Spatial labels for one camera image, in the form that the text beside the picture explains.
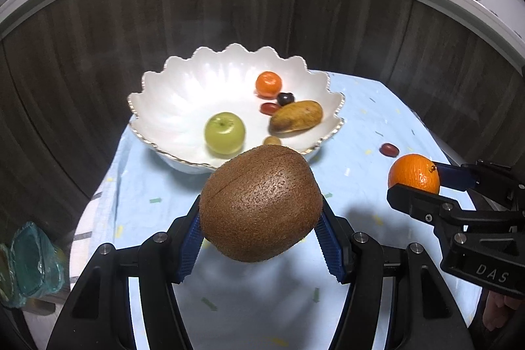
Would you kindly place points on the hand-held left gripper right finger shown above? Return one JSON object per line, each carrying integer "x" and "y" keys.
{"x": 330, "y": 247}

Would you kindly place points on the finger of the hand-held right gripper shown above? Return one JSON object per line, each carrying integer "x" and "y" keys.
{"x": 455, "y": 175}
{"x": 418, "y": 204}

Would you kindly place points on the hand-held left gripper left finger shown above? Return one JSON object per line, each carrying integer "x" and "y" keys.
{"x": 190, "y": 247}

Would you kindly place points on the large orange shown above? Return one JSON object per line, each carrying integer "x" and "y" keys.
{"x": 413, "y": 173}

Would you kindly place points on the brown kiwi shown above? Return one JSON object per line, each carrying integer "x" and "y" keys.
{"x": 262, "y": 202}

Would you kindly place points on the green apple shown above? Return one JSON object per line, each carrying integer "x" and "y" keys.
{"x": 224, "y": 132}

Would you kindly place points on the brown potato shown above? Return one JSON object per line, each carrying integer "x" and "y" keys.
{"x": 296, "y": 116}

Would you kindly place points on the white scalloped ceramic bowl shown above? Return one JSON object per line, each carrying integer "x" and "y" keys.
{"x": 184, "y": 100}

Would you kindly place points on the dark purple grape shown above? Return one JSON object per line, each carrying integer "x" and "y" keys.
{"x": 285, "y": 98}

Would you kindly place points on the small mandarin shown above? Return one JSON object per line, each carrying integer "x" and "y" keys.
{"x": 268, "y": 84}

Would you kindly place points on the person's right hand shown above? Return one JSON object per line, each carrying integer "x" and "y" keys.
{"x": 498, "y": 309}

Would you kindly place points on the dark red date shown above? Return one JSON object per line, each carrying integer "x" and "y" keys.
{"x": 389, "y": 150}

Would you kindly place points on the light blue confetti tablecloth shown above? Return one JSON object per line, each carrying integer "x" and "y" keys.
{"x": 361, "y": 128}

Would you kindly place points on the teal plastic bag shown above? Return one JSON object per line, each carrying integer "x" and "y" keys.
{"x": 33, "y": 264}

